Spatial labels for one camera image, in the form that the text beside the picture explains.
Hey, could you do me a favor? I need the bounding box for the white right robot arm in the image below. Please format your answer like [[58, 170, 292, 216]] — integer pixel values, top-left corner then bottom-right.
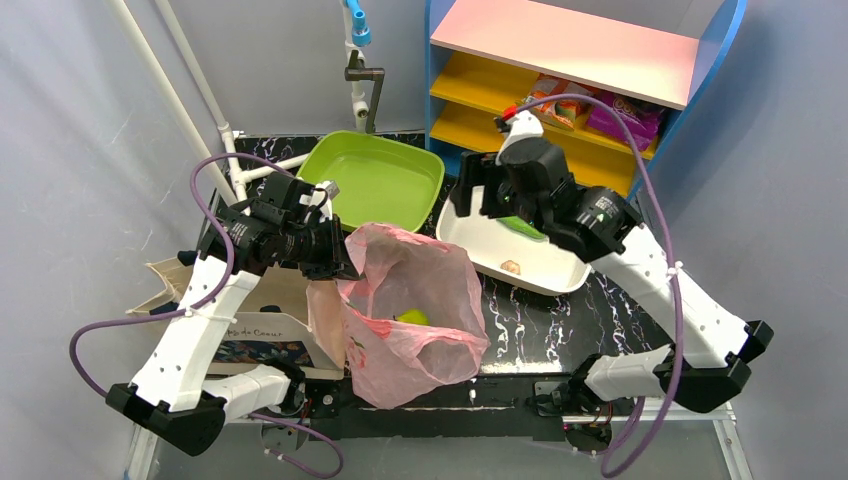
[[450, 137, 774, 413]]

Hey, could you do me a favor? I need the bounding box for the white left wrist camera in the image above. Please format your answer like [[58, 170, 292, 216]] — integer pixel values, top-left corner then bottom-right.
[[301, 180, 340, 225]]

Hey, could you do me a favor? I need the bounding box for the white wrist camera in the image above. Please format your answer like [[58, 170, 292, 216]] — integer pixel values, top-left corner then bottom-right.
[[301, 180, 340, 225], [495, 107, 544, 165]]

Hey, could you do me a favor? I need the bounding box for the white plastic tray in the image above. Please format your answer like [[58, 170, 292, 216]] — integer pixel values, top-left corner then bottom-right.
[[436, 186, 592, 296]]

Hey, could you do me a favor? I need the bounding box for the orange snack packet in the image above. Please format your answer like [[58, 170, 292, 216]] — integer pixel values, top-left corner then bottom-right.
[[522, 74, 599, 130]]

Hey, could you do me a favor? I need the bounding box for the white pvc pipe frame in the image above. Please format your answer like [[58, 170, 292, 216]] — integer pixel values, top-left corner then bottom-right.
[[105, 0, 313, 207]]

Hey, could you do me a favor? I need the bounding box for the metal faucet bracket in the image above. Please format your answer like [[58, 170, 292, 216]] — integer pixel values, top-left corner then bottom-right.
[[344, 48, 386, 134]]

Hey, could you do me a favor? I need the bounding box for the black metal base rail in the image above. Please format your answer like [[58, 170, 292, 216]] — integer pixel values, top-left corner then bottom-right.
[[305, 374, 635, 453]]

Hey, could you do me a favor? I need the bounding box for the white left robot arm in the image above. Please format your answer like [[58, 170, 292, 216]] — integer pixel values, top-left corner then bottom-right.
[[106, 173, 358, 456]]

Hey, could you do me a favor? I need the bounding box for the pink plastic grocery bag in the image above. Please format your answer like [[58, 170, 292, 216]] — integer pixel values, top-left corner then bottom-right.
[[306, 223, 490, 409]]

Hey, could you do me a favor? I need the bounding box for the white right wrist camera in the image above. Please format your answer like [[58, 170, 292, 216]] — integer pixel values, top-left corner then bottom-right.
[[495, 107, 544, 165]]

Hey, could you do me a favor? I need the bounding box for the purple snack packet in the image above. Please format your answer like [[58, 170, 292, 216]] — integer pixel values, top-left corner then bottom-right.
[[586, 91, 668, 152]]

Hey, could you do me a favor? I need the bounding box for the cream canvas tote bag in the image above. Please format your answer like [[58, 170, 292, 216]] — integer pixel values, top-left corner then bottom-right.
[[127, 256, 346, 380]]

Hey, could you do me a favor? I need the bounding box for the small beige food piece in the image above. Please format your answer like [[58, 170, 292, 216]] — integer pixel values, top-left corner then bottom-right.
[[500, 260, 522, 275]]

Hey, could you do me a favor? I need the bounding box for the blue yellow pink shelf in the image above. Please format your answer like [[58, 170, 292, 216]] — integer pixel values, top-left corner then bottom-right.
[[425, 1, 746, 174]]

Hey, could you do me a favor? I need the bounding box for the green plastic tray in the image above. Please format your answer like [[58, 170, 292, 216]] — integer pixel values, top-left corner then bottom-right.
[[298, 131, 445, 231]]

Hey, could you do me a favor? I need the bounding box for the yellow-green pear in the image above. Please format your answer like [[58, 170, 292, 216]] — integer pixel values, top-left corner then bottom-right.
[[394, 309, 430, 326]]

